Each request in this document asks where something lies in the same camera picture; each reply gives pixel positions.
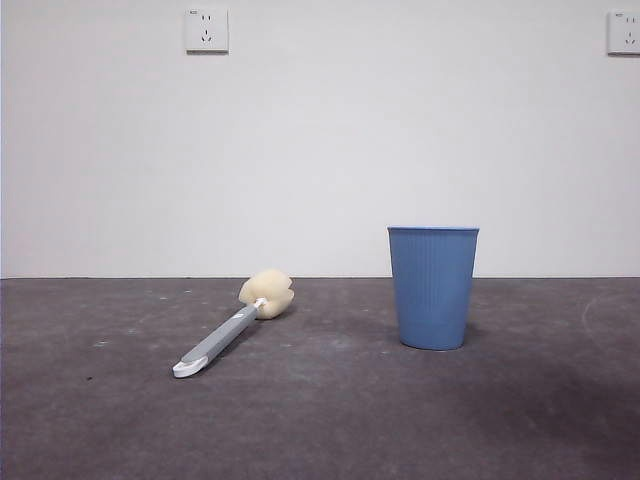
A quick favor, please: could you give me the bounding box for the blue ribbed plastic cup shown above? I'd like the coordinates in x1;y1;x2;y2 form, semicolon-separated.
387;225;481;351

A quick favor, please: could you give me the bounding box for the grey-handled cream sponge cup brush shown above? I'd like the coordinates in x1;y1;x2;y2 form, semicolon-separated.
172;268;295;379

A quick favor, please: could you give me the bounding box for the white wall socket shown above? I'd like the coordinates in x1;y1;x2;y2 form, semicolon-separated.
185;6;230;55
606;10;640;56

